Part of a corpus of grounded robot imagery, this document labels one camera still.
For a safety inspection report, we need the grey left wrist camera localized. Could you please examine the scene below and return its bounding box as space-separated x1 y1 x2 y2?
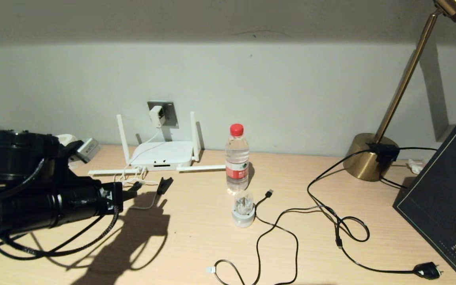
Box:
76 137 102 163

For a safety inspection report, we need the clear water bottle red cap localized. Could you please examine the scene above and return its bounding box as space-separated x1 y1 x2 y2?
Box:
225 124 250 193

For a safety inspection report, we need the black inline lamp switch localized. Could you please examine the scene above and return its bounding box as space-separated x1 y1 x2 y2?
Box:
367 143 400 163

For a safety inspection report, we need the black USB cable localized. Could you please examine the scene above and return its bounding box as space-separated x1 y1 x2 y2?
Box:
254 189 300 285

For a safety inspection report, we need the black cable with white tip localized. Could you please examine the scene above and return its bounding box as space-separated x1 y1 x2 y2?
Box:
206 206 343 285

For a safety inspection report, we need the small black plastic clip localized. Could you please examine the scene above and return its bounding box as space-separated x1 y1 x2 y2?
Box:
157 177 174 195

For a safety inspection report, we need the grey wall power socket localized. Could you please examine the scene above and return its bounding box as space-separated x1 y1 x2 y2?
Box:
148 101 179 128

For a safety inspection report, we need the black braided cable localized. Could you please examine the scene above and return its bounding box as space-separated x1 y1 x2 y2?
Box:
0 204 120 260

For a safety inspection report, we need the white wifi router with antennas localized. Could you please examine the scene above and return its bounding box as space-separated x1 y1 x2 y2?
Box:
87 112 227 177

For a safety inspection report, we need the white crumpled wrapper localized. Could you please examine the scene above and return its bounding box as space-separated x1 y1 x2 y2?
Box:
407 159 424 175

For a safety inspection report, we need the white adapter cable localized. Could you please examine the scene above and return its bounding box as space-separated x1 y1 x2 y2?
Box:
113 127 163 210

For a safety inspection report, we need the black box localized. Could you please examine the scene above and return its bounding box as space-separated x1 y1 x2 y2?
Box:
392 125 456 285

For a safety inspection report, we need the brass desk lamp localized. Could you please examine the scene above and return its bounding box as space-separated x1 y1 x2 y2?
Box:
343 0 456 182

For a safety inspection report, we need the white toilet paper roll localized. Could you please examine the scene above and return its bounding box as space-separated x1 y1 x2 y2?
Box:
56 134 79 146

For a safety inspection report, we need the black lamp power cord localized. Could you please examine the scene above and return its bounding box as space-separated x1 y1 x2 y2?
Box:
307 148 443 280

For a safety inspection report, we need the thin black lamp cord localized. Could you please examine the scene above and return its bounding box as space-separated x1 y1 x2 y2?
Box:
379 147 437 190

